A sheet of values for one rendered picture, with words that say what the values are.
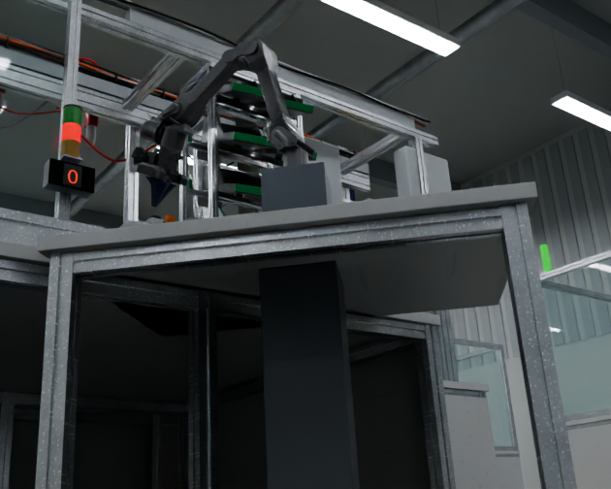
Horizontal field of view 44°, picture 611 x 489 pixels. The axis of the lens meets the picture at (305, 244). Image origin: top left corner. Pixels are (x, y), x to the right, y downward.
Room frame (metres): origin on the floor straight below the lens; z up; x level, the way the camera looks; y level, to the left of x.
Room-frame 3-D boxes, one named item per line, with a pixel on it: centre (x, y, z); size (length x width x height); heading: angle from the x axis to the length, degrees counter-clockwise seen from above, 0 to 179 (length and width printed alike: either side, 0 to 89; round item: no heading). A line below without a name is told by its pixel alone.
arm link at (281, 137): (1.52, 0.02, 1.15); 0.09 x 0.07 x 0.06; 151
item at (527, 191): (1.57, 0.00, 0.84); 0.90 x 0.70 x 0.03; 83
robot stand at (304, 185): (1.52, 0.01, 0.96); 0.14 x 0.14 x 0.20; 83
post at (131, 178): (2.90, 0.73, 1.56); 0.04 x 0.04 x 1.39; 39
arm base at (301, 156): (1.52, 0.01, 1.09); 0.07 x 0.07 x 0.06; 83
